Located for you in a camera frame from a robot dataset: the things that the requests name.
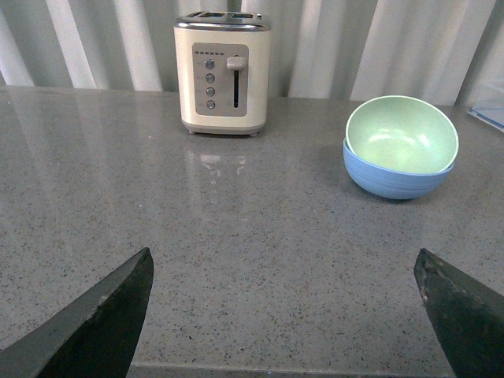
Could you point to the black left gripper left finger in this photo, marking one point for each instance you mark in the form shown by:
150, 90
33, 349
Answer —
94, 336

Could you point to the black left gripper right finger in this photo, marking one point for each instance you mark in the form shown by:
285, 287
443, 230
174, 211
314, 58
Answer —
466, 315

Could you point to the blue bowl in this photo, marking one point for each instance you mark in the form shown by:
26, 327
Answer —
388, 183

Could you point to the green bowl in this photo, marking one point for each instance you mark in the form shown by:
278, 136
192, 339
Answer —
403, 134

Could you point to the clear plastic container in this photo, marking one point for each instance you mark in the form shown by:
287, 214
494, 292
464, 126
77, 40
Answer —
489, 103

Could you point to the white curtain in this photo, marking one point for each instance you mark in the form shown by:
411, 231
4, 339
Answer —
439, 51

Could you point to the cream toaster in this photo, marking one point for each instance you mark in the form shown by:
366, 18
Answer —
223, 62

